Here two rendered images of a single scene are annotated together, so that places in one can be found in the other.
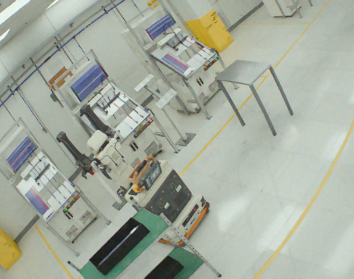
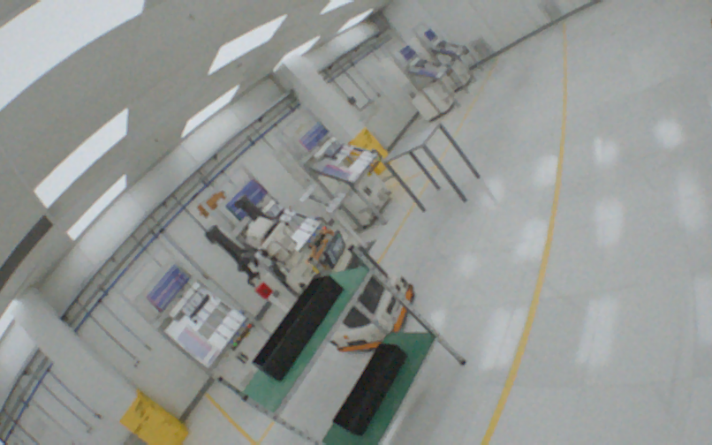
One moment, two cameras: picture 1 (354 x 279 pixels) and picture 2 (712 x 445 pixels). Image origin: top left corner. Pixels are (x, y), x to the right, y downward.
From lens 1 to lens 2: 1.39 m
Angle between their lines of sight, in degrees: 16
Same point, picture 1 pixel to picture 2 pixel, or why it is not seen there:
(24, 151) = (171, 284)
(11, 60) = (148, 198)
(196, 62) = (359, 166)
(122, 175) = (299, 267)
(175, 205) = (371, 289)
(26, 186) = (178, 328)
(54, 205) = (218, 343)
